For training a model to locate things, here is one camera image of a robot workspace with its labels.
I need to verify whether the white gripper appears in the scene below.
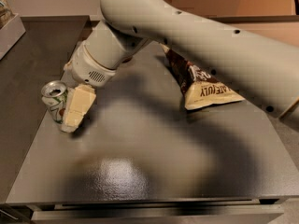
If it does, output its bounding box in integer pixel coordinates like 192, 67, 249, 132
60, 40, 117, 133

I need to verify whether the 7up soda can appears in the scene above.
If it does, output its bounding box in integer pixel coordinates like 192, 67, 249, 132
41, 80, 68, 130

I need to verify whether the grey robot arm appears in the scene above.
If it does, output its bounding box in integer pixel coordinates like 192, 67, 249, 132
65, 0, 299, 130

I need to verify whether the red apple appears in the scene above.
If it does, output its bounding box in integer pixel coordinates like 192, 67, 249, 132
122, 56, 133, 63

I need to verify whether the grey tray with items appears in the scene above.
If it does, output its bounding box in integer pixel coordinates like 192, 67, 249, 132
0, 0, 26, 60

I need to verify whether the brown chip bag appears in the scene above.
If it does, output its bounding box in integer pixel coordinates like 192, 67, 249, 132
162, 45, 244, 111

